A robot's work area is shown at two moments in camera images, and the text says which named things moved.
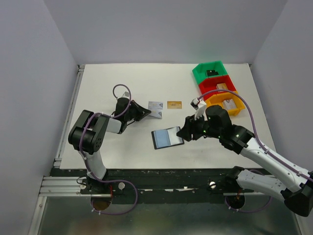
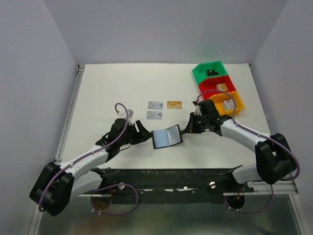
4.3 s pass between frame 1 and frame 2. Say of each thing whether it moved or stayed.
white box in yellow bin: stayed
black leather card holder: stayed
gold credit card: stayed
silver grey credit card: stayed
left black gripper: moved
